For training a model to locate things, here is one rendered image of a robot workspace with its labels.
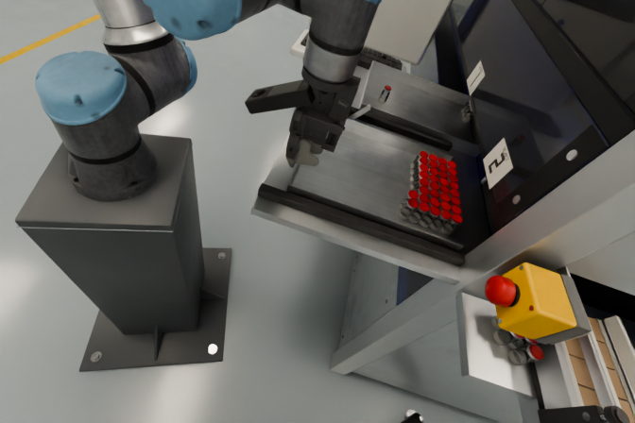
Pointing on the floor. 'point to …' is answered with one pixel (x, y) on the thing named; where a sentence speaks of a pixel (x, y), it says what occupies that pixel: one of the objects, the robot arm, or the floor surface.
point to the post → (515, 251)
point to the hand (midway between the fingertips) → (289, 160)
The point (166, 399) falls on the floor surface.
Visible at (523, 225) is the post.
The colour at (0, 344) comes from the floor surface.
